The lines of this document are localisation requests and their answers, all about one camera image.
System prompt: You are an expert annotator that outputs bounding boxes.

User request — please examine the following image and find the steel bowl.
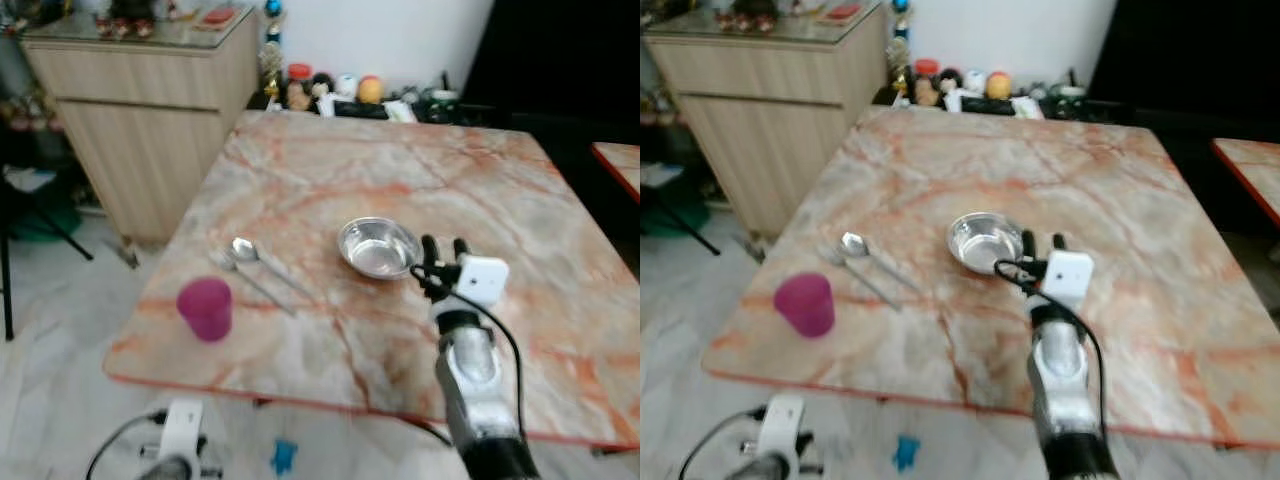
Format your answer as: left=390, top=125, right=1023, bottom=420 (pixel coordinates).
left=337, top=216, right=422, bottom=281
left=947, top=211, right=1028, bottom=276

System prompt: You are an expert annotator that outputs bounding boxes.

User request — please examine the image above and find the purple plastic cup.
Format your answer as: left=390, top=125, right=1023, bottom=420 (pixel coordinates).
left=176, top=278, right=234, bottom=343
left=772, top=272, right=836, bottom=339

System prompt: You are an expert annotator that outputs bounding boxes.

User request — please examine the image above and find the steel fork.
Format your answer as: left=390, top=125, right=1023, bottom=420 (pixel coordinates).
left=210, top=250, right=298, bottom=318
left=818, top=245, right=904, bottom=312

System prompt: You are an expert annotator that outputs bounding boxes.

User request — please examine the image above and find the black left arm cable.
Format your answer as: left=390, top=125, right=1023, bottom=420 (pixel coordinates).
left=85, top=409, right=167, bottom=480
left=678, top=407, right=767, bottom=480

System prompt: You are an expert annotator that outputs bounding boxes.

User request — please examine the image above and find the steel spoon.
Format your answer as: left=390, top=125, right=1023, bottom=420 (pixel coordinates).
left=840, top=232, right=924, bottom=294
left=231, top=237, right=314, bottom=299

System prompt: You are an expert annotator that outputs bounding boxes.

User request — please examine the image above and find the red-lidded jar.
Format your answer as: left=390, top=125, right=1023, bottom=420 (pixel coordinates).
left=913, top=59, right=941, bottom=107
left=286, top=63, right=313, bottom=111

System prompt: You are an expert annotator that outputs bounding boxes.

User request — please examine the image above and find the light wooden cabinet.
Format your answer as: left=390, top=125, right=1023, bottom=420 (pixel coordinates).
left=642, top=4, right=891, bottom=241
left=20, top=5, right=263, bottom=247

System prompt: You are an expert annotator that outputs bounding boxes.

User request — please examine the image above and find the black television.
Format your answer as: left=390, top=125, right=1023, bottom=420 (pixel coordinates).
left=462, top=0, right=641, bottom=113
left=1088, top=0, right=1280, bottom=107

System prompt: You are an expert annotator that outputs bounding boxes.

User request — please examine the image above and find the blue and gold trophy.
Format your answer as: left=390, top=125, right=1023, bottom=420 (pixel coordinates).
left=889, top=0, right=914, bottom=96
left=261, top=0, right=287, bottom=98

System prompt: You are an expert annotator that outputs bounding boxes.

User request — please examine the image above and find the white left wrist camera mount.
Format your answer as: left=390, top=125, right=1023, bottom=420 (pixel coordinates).
left=757, top=393, right=807, bottom=471
left=160, top=398, right=207, bottom=471

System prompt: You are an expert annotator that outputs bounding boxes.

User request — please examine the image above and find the black tripod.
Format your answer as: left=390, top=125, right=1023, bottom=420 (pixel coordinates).
left=640, top=185, right=722, bottom=257
left=0, top=178, right=96, bottom=342

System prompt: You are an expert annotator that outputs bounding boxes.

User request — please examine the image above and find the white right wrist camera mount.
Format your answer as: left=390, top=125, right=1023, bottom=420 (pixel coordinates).
left=1040, top=250, right=1095, bottom=311
left=452, top=255, right=510, bottom=307

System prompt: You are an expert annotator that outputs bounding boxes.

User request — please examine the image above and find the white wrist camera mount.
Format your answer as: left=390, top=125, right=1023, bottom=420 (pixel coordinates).
left=452, top=255, right=510, bottom=307
left=1040, top=250, right=1095, bottom=311
left=160, top=398, right=207, bottom=471
left=757, top=393, right=807, bottom=471

